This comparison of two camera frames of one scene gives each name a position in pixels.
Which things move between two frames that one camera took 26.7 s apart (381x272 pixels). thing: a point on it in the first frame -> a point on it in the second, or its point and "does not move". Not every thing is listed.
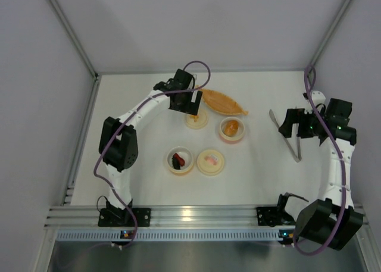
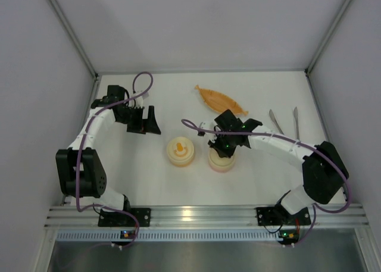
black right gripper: [296, 123] -> [225, 144]
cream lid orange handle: [197, 121] -> [180, 149]
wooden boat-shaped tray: [221, 102] does not move
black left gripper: [184, 106] -> [137, 121]
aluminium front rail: [169, 217] does not move
